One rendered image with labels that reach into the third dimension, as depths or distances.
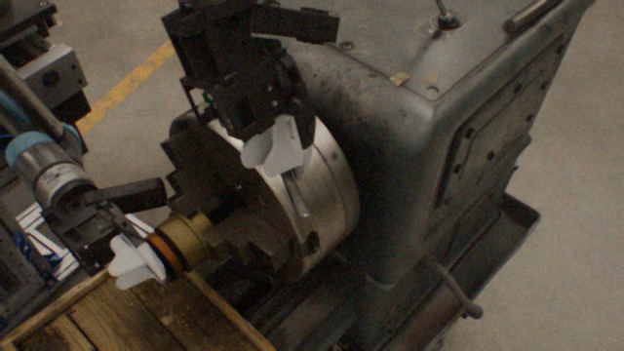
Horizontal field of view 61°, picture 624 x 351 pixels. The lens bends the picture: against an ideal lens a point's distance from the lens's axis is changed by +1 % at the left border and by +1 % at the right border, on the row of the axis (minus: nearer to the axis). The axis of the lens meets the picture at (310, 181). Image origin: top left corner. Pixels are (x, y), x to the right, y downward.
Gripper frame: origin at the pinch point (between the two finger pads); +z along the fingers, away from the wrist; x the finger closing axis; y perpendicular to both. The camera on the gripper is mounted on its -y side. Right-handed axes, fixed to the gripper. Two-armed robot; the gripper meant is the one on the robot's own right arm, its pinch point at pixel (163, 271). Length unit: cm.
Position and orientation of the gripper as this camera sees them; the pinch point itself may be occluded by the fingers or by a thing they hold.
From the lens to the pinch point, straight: 74.9
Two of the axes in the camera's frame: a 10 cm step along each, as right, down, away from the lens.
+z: 7.1, 5.4, -4.5
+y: -7.0, 5.5, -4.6
